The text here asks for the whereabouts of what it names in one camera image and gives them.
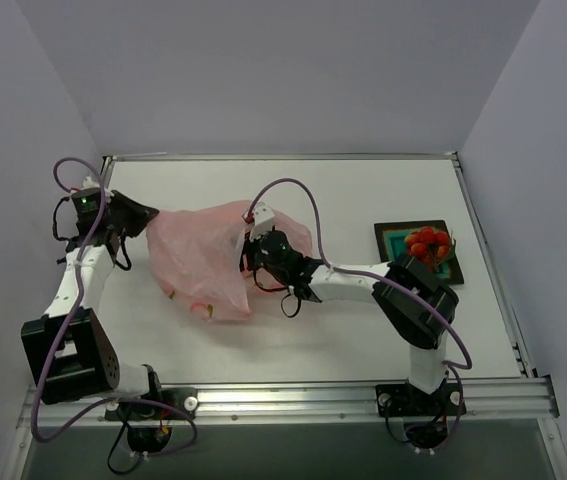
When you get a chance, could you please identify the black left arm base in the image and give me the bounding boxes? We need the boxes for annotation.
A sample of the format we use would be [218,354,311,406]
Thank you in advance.
[104,386,199,422]

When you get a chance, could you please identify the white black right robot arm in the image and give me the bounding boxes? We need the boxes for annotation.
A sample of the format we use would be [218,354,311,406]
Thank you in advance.
[240,229,459,394]

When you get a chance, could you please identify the pink plastic bag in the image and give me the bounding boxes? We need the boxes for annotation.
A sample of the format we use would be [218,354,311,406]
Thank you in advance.
[146,200,264,321]

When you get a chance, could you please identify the aluminium front rail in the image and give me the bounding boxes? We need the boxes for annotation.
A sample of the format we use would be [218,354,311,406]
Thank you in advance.
[20,377,560,426]

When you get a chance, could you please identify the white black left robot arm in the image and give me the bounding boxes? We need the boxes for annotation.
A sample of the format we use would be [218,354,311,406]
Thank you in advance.
[21,187,160,405]

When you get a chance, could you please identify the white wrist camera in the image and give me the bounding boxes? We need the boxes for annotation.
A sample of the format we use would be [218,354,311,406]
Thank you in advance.
[81,175,112,203]
[243,202,275,242]

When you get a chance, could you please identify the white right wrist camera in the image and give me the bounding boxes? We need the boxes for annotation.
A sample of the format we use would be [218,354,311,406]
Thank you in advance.
[243,202,275,242]

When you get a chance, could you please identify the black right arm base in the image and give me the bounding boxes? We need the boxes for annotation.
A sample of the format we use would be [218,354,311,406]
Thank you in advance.
[375,380,467,418]

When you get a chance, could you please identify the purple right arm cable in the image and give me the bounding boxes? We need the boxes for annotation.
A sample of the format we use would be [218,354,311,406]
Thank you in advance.
[247,178,473,451]

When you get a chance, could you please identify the red fake berry cluster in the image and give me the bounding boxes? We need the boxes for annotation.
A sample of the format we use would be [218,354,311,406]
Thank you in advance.
[404,226,457,274]

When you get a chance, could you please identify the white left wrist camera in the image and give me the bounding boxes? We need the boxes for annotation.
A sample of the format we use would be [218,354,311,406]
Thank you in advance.
[81,175,112,203]

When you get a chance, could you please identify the black square plate teal centre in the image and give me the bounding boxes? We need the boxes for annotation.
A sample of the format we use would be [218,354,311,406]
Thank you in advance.
[374,220,464,285]

